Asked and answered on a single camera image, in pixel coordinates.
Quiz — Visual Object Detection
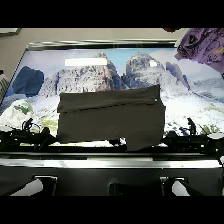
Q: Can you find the dark grey garment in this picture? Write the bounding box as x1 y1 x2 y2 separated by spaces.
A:
55 84 167 153

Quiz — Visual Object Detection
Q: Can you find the silver frame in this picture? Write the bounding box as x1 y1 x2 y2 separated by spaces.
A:
0 150 224 197

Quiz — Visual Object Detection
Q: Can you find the dark blue garment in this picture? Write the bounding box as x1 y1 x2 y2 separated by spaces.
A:
11 65 45 98

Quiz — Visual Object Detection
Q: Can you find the purple garment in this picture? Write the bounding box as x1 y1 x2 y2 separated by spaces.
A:
174 28 224 74

